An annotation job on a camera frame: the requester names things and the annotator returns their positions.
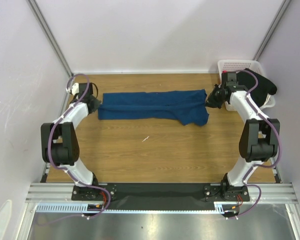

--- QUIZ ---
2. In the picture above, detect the blue printed t shirt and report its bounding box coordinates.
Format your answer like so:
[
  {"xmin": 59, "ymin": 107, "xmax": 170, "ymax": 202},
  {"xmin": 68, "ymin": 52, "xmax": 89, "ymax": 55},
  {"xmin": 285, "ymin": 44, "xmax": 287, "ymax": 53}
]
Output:
[{"xmin": 98, "ymin": 89, "xmax": 209, "ymax": 127}]

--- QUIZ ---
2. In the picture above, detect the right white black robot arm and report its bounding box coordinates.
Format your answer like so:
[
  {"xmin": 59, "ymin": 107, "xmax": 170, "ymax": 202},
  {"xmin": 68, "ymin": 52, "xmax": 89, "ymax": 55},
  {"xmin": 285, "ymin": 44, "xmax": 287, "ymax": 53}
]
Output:
[{"xmin": 204, "ymin": 71, "xmax": 281, "ymax": 202}]

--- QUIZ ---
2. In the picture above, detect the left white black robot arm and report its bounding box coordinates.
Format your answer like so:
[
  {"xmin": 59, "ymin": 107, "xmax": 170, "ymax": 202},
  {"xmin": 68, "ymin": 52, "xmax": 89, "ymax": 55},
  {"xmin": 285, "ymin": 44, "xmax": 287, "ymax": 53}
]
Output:
[{"xmin": 40, "ymin": 83, "xmax": 101, "ymax": 200}]

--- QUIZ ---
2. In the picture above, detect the white plastic laundry basket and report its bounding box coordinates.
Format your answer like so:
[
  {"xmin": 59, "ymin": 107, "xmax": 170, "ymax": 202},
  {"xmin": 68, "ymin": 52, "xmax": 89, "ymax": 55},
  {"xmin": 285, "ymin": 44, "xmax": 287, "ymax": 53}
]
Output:
[{"xmin": 217, "ymin": 59, "xmax": 276, "ymax": 110}]

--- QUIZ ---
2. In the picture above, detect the black t shirt in basket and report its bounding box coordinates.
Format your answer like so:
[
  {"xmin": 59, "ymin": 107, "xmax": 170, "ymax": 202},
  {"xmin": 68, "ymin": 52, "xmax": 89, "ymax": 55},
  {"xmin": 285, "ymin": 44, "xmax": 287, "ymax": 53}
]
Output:
[{"xmin": 236, "ymin": 68, "xmax": 278, "ymax": 108}]

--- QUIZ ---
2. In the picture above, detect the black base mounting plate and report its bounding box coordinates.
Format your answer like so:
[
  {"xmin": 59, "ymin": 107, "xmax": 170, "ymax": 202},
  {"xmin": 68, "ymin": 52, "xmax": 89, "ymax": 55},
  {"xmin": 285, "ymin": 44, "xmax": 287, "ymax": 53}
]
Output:
[{"xmin": 71, "ymin": 182, "xmax": 251, "ymax": 212}]

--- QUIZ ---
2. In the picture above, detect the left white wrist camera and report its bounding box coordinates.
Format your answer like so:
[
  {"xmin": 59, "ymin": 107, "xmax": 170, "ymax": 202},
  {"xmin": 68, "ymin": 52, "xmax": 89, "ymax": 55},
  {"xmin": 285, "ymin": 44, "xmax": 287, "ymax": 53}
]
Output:
[{"xmin": 66, "ymin": 83, "xmax": 80, "ymax": 96}]

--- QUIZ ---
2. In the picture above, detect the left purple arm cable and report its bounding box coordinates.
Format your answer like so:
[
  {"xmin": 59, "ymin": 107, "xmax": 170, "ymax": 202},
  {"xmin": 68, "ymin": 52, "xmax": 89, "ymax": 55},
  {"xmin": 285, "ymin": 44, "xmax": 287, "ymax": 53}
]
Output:
[{"xmin": 37, "ymin": 73, "xmax": 112, "ymax": 225}]

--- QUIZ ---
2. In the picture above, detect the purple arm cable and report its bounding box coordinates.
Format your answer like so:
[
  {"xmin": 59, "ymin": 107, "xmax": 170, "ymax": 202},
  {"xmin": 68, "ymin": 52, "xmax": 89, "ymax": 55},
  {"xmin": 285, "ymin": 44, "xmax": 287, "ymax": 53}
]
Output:
[
  {"xmin": 223, "ymin": 69, "xmax": 285, "ymax": 221},
  {"xmin": 37, "ymin": 73, "xmax": 112, "ymax": 225}
]

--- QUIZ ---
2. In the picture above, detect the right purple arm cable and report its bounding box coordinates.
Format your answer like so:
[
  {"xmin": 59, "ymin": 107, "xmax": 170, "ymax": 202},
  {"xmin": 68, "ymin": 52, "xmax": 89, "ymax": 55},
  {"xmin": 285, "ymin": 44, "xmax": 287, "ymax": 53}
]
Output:
[{"xmin": 223, "ymin": 69, "xmax": 285, "ymax": 221}]

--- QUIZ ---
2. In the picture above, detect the grey slotted cable duct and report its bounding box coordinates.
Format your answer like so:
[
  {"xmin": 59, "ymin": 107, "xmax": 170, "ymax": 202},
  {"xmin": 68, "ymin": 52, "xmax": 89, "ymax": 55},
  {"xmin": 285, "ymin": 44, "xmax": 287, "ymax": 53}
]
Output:
[{"xmin": 36, "ymin": 202, "xmax": 239, "ymax": 215}]

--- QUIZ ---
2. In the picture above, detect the right aluminium frame post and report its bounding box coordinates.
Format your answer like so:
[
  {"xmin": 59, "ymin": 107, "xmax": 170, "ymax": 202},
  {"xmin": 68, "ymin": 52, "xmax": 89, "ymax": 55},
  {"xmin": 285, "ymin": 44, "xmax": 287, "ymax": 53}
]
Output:
[{"xmin": 253, "ymin": 0, "xmax": 292, "ymax": 61}]

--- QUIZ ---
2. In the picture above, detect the aluminium frame post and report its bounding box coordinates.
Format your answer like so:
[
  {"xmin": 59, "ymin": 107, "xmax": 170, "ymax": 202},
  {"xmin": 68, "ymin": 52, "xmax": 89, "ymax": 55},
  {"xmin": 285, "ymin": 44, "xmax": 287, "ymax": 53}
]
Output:
[
  {"xmin": 253, "ymin": 0, "xmax": 292, "ymax": 61},
  {"xmin": 26, "ymin": 0, "xmax": 73, "ymax": 77}
]

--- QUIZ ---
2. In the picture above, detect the left aluminium frame post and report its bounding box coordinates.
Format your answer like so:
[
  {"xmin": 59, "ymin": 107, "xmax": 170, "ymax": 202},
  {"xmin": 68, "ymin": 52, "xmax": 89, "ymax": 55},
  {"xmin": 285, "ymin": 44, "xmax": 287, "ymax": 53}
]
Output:
[{"xmin": 26, "ymin": 0, "xmax": 73, "ymax": 77}]

